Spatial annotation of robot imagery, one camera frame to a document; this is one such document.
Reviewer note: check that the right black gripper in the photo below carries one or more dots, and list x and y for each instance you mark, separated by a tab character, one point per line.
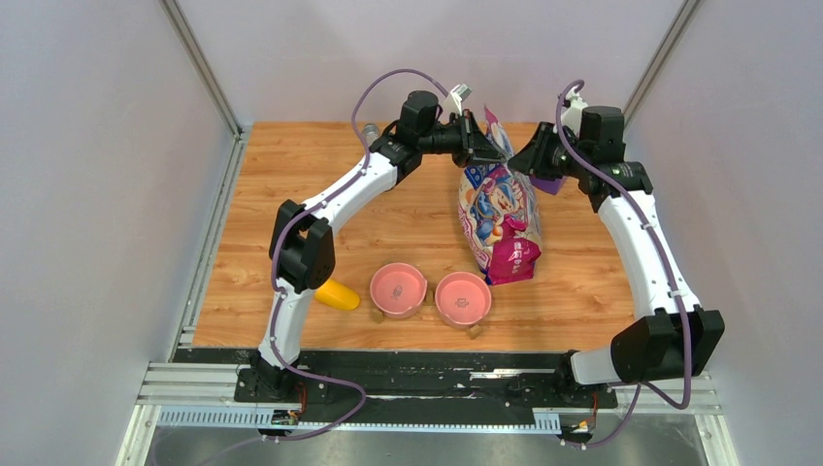
532	159

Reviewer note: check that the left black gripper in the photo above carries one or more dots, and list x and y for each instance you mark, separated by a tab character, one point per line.
473	144

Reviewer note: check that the pink blue pet food bag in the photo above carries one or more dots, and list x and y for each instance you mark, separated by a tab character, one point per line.
499	215

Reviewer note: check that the yellow plastic scoop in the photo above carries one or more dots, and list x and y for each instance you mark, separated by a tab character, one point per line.
337	296

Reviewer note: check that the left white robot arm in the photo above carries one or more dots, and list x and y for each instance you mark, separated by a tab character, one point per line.
302	248

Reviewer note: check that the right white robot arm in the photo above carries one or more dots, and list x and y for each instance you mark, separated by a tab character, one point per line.
673	334

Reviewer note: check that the right pink pet bowl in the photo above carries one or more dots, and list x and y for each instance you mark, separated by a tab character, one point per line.
463	300

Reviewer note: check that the pink pet bowl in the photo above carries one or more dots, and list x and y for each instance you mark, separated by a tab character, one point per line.
463	300
398	290

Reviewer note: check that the left pink pet bowl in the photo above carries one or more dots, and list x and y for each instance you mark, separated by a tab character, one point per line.
398	290

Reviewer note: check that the purple box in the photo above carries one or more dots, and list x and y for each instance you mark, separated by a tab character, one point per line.
551	187

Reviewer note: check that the grey metal cylinder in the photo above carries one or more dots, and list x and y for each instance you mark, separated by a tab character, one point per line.
371	133

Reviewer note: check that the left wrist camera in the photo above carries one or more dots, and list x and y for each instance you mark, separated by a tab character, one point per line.
453	102

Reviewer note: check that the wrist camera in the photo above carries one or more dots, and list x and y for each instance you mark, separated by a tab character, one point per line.
571	111
453	102

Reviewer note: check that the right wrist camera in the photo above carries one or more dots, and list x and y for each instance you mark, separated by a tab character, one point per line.
571	111

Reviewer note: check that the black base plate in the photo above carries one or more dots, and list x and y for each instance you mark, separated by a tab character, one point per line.
408	387

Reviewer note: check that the aluminium rail frame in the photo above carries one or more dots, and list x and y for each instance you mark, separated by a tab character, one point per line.
177	395

